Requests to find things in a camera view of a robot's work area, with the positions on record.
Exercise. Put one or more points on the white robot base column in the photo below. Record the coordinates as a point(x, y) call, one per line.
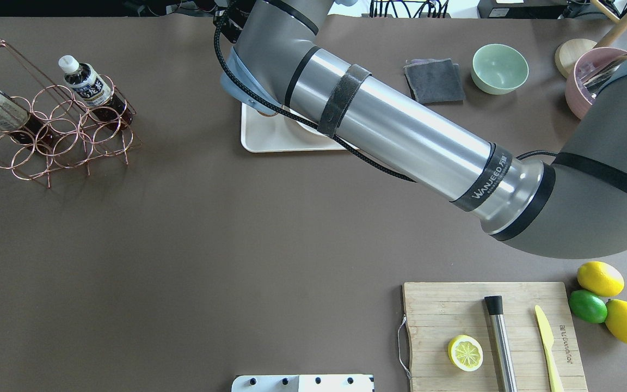
point(304, 382)

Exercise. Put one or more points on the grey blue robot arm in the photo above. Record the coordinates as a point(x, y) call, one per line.
point(574, 208)

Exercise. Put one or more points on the cream serving tray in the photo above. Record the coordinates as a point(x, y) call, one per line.
point(276, 134)

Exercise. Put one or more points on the tea bottle in rack back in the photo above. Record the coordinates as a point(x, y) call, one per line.
point(104, 104)

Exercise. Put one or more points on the tea bottle in rack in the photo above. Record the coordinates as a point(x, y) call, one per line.
point(104, 104)
point(21, 125)

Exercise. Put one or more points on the tea bottle in rack front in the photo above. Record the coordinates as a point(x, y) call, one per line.
point(21, 125)

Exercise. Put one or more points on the white plate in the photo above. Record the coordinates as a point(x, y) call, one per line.
point(305, 124)

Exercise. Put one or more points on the grey folded cloth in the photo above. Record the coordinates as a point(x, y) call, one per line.
point(434, 80)

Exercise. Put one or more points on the wooden cutting board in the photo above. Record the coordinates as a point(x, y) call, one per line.
point(437, 312)

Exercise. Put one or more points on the steel cylinder muddler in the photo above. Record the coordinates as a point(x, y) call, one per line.
point(504, 367)

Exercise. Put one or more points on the lemon half slice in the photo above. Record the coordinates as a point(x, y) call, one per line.
point(465, 353)

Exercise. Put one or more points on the mint green bowl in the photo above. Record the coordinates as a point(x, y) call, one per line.
point(499, 69)

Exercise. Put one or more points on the yellow plastic knife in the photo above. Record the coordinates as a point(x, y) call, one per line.
point(548, 341)

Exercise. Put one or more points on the pink bowl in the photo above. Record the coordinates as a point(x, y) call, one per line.
point(591, 71)

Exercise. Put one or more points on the wooden mug tree stand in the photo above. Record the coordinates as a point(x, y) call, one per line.
point(571, 50)

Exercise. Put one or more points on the green lime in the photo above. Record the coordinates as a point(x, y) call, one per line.
point(587, 306)

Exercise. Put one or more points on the copper wire bottle rack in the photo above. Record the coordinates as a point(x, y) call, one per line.
point(77, 137)

